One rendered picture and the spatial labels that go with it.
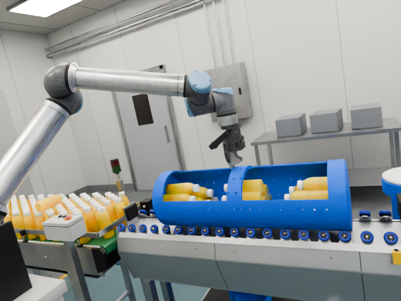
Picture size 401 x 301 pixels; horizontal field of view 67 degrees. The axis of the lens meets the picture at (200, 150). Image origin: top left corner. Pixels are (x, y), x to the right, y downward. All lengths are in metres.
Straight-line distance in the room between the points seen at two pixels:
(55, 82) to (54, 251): 1.12
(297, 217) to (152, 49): 4.57
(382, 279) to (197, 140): 4.17
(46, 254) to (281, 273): 1.39
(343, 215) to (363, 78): 3.38
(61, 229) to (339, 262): 1.29
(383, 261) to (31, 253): 1.92
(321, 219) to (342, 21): 3.54
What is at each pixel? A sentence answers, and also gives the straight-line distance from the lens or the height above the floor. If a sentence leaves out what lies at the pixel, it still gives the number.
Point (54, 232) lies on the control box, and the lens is 1.78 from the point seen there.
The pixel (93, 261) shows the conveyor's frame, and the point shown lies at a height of 0.82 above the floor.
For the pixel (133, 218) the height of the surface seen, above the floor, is 0.96.
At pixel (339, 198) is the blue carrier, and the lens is 1.22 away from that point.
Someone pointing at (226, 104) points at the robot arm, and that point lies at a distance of 1.32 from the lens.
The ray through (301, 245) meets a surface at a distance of 1.34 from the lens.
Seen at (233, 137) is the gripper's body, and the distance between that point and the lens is 1.36.
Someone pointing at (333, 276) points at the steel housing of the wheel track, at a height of 0.80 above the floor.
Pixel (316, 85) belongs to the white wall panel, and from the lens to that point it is 4.51.
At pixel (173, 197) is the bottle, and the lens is 1.52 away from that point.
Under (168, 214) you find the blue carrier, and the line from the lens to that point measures 1.49.
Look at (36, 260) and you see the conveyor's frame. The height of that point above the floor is 0.78.
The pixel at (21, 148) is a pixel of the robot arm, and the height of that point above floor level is 1.52.
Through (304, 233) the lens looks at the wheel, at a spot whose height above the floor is 0.97.
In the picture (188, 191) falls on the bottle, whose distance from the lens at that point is 1.52.
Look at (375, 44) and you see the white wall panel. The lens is 4.49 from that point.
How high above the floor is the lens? 1.58
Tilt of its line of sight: 10 degrees down
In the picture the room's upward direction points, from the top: 11 degrees counter-clockwise
